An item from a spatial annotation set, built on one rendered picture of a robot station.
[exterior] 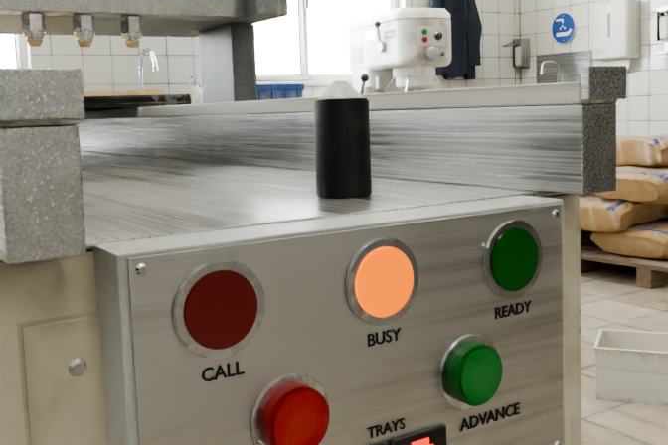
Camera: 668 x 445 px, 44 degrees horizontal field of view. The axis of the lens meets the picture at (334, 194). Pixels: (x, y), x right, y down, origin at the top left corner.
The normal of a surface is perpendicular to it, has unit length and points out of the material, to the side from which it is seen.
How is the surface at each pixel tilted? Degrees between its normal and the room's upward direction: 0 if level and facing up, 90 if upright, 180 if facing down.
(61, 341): 90
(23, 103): 90
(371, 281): 90
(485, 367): 90
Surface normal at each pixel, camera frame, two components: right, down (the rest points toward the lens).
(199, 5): 0.53, 0.07
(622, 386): -0.38, 0.11
